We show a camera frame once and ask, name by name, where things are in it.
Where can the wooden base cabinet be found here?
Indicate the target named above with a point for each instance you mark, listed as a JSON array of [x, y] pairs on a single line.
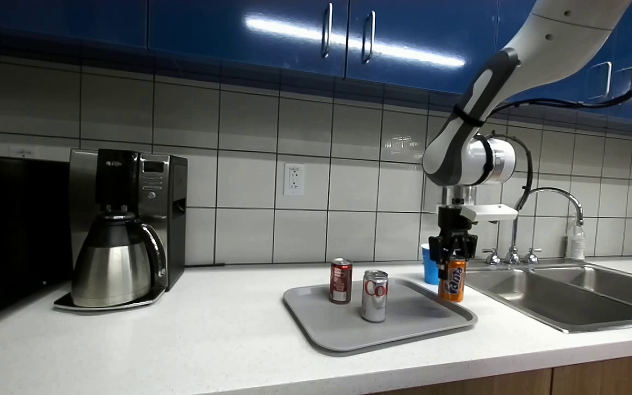
[[586, 375]]

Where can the blue plastic cup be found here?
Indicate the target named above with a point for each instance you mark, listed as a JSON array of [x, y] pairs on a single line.
[[431, 273]]

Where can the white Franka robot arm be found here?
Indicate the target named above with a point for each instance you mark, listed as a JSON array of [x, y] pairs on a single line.
[[549, 43]]

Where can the blue glossy wall cabinets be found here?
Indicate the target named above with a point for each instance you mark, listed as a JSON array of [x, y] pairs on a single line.
[[184, 23]]

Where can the black steel coffee maker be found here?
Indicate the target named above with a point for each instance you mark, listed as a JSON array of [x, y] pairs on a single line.
[[164, 211]]

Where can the black microwave oven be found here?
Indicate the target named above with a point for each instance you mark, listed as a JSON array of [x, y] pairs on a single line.
[[10, 233]]

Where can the gray plastic tray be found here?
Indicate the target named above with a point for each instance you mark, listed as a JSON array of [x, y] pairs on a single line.
[[417, 321]]

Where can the silver diet cola can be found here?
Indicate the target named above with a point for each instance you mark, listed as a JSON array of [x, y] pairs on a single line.
[[376, 297]]

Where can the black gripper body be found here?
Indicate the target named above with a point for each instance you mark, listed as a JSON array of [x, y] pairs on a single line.
[[458, 221]]

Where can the orange soda can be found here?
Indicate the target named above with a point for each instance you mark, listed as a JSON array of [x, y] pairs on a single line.
[[453, 287]]

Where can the stainless steel double sink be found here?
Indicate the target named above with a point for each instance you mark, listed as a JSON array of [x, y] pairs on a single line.
[[572, 297]]

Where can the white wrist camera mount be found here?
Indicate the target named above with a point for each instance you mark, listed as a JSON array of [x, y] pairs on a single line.
[[494, 211]]

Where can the chrome gooseneck faucet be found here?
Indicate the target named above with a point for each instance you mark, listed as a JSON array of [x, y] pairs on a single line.
[[549, 189]]

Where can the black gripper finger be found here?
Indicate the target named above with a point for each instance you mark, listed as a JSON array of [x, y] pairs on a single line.
[[438, 252], [468, 252]]

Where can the stainless steel coffee carafe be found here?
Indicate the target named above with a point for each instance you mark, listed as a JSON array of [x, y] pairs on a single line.
[[115, 266]]

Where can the dark red soda can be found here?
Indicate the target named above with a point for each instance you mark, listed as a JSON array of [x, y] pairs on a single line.
[[341, 282]]

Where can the white wall outlet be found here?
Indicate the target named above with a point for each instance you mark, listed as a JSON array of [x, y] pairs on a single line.
[[295, 178]]

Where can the clear soap bottle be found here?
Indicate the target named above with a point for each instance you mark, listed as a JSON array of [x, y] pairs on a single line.
[[575, 243]]

